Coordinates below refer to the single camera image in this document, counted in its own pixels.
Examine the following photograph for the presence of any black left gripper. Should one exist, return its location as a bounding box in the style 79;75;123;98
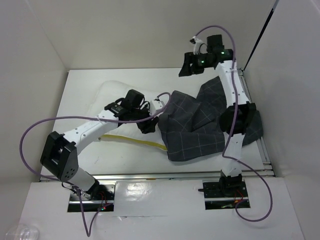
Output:
130;102;159;134

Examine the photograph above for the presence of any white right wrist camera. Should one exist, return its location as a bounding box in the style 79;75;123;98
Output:
189;36;207;55

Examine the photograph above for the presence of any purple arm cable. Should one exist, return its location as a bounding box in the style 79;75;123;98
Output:
189;24;274;222
19;91;172;238

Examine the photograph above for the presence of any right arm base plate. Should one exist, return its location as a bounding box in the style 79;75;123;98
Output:
198;181;251;210

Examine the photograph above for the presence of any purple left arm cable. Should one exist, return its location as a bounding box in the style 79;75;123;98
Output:
19;91;172;238

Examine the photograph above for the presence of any aluminium rail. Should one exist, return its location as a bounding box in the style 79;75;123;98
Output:
234;67;276;176
93;169;275;181

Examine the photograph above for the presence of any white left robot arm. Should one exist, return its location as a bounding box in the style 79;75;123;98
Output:
40;89;165;200

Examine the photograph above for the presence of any aluminium front rail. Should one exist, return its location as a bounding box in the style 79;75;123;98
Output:
93;169;275;181

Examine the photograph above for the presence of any aluminium right side rail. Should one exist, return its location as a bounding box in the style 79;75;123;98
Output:
234;67;276;176

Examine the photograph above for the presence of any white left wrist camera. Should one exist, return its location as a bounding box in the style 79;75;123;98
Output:
149;99;166;116

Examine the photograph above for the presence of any white pillow with yellow edge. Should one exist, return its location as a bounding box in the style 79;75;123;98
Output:
93;79;169;152

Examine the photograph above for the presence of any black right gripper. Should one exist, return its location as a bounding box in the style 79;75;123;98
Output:
178;51;213;77

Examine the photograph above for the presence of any clear plastic object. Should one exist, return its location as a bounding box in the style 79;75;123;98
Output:
4;223;40;240

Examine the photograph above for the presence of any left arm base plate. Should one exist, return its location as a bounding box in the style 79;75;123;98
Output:
61;181;116;213

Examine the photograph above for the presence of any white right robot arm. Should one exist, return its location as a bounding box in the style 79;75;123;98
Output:
178;34;257;197

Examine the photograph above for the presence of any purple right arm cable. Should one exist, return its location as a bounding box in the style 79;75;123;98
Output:
189;24;274;222

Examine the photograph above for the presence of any dark grey checked pillowcase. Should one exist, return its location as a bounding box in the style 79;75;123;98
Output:
157;77;264;163

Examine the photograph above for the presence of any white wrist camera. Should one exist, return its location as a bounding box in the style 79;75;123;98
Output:
189;36;207;55
149;99;166;116

